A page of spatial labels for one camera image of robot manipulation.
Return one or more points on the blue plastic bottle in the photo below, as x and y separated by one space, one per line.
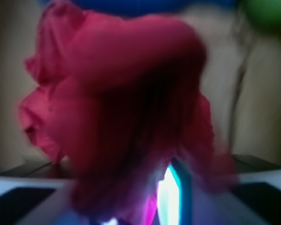
136 8

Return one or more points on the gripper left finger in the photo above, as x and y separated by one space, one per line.
35 193

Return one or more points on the green plush toy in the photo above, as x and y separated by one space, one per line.
264 15

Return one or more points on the red paper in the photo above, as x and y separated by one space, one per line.
120 98

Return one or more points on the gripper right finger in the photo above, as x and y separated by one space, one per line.
260 187

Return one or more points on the brown paper bag tray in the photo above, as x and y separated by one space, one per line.
242 80

